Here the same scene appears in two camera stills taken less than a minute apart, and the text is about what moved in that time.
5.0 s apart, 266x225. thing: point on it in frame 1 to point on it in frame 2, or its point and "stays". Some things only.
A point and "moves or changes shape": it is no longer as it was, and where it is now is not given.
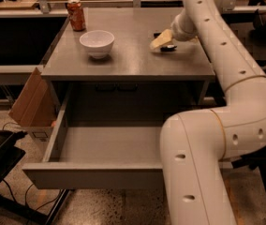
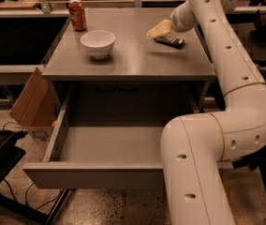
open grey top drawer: [99, 157] stays
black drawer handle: [117, 87] stays
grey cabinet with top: [116, 80] stays
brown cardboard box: [36, 108] stays
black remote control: [168, 48] moves or changes shape
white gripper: [179, 32] to [177, 22]
